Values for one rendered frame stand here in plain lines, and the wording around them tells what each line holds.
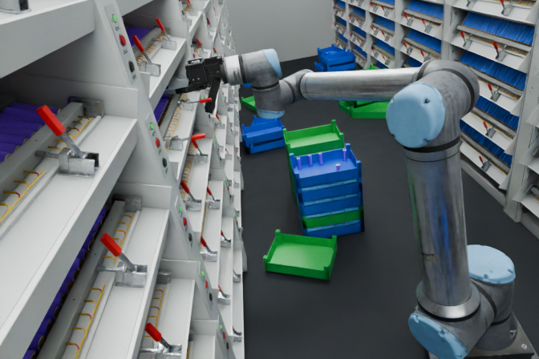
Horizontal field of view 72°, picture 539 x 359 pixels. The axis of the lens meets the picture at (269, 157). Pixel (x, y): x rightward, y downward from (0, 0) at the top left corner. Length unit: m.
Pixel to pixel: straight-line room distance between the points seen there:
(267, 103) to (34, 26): 0.84
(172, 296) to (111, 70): 0.45
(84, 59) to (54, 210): 0.28
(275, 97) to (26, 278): 0.95
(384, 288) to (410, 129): 1.02
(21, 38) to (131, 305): 0.35
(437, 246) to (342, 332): 0.72
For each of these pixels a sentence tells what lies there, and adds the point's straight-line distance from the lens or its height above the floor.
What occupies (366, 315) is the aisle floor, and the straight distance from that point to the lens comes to 1.61.
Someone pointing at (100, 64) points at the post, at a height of 1.17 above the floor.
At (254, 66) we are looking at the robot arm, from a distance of 1.16.
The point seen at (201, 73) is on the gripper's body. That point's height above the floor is 0.99.
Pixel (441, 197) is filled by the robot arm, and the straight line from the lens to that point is 0.87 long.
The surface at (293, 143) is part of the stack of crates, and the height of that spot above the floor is 0.32.
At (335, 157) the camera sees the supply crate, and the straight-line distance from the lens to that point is 1.89.
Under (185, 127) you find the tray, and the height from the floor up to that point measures 0.89.
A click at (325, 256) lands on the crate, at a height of 0.00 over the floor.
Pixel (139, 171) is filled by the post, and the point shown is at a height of 0.98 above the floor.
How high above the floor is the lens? 1.28
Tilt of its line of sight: 28 degrees down
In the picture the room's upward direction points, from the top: 11 degrees counter-clockwise
